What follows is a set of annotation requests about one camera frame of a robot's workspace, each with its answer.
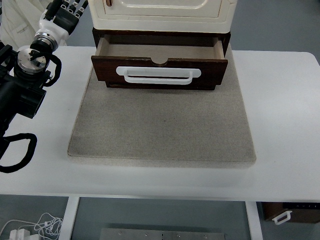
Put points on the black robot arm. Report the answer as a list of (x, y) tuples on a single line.
[(27, 100)]

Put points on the cream cabinet with door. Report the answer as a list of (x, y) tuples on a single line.
[(162, 22)]

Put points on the grey fabric mat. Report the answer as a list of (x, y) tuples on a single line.
[(162, 125)]

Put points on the grey metal plate with screws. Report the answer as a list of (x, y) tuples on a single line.
[(162, 235)]

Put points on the copper door knob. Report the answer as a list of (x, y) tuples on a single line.
[(108, 2)]

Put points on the brown wooden box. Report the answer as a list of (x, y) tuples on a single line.
[(305, 216)]

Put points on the white table leg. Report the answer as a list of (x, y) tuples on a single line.
[(69, 220), (254, 222)]

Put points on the person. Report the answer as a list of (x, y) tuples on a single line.
[(15, 25)]

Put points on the white power adapter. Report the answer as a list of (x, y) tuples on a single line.
[(18, 234)]

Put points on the white and black hand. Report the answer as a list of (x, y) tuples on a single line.
[(58, 23)]

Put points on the dark wooden drawer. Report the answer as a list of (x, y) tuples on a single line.
[(212, 72)]

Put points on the black control panel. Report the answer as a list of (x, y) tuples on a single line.
[(302, 206)]

